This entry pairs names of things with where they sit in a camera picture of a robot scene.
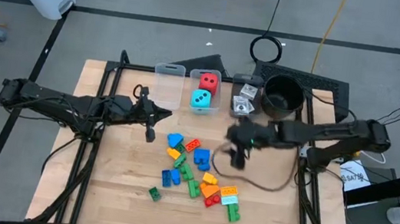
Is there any black bucket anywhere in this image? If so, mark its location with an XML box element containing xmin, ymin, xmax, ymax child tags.
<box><xmin>258</xmin><ymin>72</ymin><xmax>309</xmax><ymax>124</ymax></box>

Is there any yellow toy block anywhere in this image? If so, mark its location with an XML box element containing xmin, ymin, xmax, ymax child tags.
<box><xmin>165</xmin><ymin>147</ymin><xmax>183</xmax><ymax>161</ymax></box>
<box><xmin>200</xmin><ymin>171</ymin><xmax>220</xmax><ymax>187</ymax></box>

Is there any orange toy brick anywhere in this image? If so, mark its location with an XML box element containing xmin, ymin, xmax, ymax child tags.
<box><xmin>218</xmin><ymin>183</ymin><xmax>240</xmax><ymax>199</ymax></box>

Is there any white frame bracket plate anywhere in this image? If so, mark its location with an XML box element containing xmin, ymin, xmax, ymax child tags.
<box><xmin>297</xmin><ymin>144</ymin><xmax>311</xmax><ymax>159</ymax></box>

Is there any right clear plastic bin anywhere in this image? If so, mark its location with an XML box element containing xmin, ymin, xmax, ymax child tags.
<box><xmin>227</xmin><ymin>71</ymin><xmax>266</xmax><ymax>122</ymax></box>

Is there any white cable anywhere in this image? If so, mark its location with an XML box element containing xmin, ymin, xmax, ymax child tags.
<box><xmin>365</xmin><ymin>149</ymin><xmax>389</xmax><ymax>166</ymax></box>

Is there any black left camera cable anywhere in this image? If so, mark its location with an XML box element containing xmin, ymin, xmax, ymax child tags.
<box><xmin>131</xmin><ymin>82</ymin><xmax>150</xmax><ymax>101</ymax></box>

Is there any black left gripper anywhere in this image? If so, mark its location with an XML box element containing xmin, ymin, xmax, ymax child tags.
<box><xmin>102</xmin><ymin>82</ymin><xmax>177</xmax><ymax>147</ymax></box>

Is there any black angled floor panel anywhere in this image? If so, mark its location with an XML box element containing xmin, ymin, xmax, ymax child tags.
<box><xmin>169</xmin><ymin>48</ymin><xmax>232</xmax><ymax>78</ymax></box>

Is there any orange wedge toy block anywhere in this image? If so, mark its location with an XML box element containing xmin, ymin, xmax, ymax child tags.
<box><xmin>197</xmin><ymin>182</ymin><xmax>222</xmax><ymax>201</ymax></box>

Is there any dark blue toy brick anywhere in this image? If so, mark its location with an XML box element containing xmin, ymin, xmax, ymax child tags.
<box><xmin>158</xmin><ymin>168</ymin><xmax>174</xmax><ymax>189</ymax></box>

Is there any green toy block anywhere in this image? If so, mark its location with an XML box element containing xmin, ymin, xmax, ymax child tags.
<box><xmin>173</xmin><ymin>150</ymin><xmax>188</xmax><ymax>170</ymax></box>
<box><xmin>185</xmin><ymin>179</ymin><xmax>203</xmax><ymax>200</ymax></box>
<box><xmin>177</xmin><ymin>161</ymin><xmax>197</xmax><ymax>183</ymax></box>
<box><xmin>225</xmin><ymin>203</ymin><xmax>243</xmax><ymax>224</ymax></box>

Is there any blue curved toy block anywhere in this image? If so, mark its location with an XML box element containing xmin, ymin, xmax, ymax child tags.
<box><xmin>192</xmin><ymin>147</ymin><xmax>212</xmax><ymax>166</ymax></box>

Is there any red foam die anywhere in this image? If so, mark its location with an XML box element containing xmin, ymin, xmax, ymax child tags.
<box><xmin>197</xmin><ymin>71</ymin><xmax>221</xmax><ymax>97</ymax></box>

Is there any red-orange studded toy brick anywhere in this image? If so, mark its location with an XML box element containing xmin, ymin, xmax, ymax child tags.
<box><xmin>184</xmin><ymin>137</ymin><xmax>203</xmax><ymax>154</ymax></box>

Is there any white printed paper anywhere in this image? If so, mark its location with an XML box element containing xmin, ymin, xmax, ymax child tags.
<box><xmin>336</xmin><ymin>157</ymin><xmax>375</xmax><ymax>196</ymax></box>

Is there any yellow floor cable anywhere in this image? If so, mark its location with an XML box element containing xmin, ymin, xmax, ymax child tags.
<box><xmin>309</xmin><ymin>0</ymin><xmax>351</xmax><ymax>78</ymax></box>

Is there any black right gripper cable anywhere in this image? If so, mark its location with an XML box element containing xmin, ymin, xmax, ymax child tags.
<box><xmin>208</xmin><ymin>139</ymin><xmax>301</xmax><ymax>196</ymax></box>

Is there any red toy block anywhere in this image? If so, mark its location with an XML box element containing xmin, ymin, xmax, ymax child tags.
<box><xmin>202</xmin><ymin>193</ymin><xmax>223</xmax><ymax>211</ymax></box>

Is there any blue rounded toy block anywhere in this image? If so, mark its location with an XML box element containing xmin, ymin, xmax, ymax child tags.
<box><xmin>165</xmin><ymin>131</ymin><xmax>186</xmax><ymax>150</ymax></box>

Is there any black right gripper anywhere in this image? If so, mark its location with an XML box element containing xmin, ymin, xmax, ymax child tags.
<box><xmin>221</xmin><ymin>114</ymin><xmax>282</xmax><ymax>176</ymax></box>

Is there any teal foam die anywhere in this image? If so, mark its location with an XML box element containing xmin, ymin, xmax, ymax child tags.
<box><xmin>189</xmin><ymin>87</ymin><xmax>213</xmax><ymax>111</ymax></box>

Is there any light teal toy brick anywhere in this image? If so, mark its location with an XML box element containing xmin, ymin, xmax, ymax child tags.
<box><xmin>220</xmin><ymin>193</ymin><xmax>241</xmax><ymax>209</ymax></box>

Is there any clear plastic bin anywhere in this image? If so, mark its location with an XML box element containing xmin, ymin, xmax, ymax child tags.
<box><xmin>184</xmin><ymin>67</ymin><xmax>226</xmax><ymax>118</ymax></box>
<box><xmin>149</xmin><ymin>61</ymin><xmax>187</xmax><ymax>112</ymax></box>
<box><xmin>227</xmin><ymin>71</ymin><xmax>266</xmax><ymax>122</ymax></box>

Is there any black coiled floor cable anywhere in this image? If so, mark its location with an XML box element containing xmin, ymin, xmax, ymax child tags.
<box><xmin>247</xmin><ymin>0</ymin><xmax>291</xmax><ymax>67</ymax></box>

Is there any black left base cable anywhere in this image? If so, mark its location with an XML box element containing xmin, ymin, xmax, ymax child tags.
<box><xmin>2</xmin><ymin>112</ymin><xmax>85</xmax><ymax>182</ymax></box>

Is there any dark green toy brick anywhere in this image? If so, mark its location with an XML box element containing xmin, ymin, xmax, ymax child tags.
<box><xmin>147</xmin><ymin>185</ymin><xmax>164</xmax><ymax>203</ymax></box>

